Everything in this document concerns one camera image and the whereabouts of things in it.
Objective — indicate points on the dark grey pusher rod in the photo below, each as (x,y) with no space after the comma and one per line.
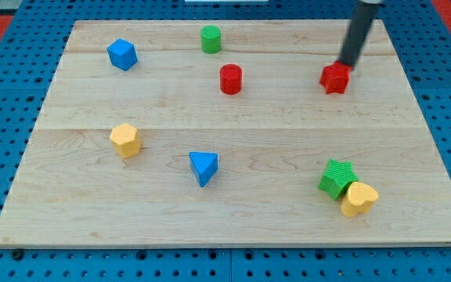
(358,29)

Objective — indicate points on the red star block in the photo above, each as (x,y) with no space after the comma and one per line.
(335,77)

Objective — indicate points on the green star block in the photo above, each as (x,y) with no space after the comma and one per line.
(336,178)

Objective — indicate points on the red cylinder block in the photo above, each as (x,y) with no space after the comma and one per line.
(231,79)

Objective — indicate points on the green cylinder block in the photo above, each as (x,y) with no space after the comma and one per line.
(211,39)

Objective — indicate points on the yellow heart block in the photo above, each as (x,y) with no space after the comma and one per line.
(359,198)

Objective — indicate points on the blue triangle block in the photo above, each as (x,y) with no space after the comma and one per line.
(203,165)

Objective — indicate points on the blue cube block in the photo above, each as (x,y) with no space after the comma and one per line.
(122,54)

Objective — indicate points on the wooden board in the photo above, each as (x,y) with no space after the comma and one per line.
(273,140)

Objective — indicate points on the yellow hexagon block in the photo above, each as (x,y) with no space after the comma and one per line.
(125,140)

